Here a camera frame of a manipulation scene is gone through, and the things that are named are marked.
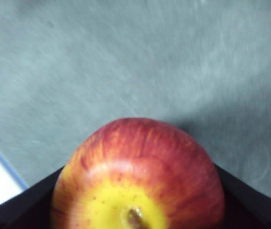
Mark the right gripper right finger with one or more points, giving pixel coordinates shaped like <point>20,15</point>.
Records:
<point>254,205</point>

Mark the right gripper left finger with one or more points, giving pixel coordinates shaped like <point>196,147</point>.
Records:
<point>16,212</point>

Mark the red yellow apple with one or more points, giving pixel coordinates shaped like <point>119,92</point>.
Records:
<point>137,179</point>

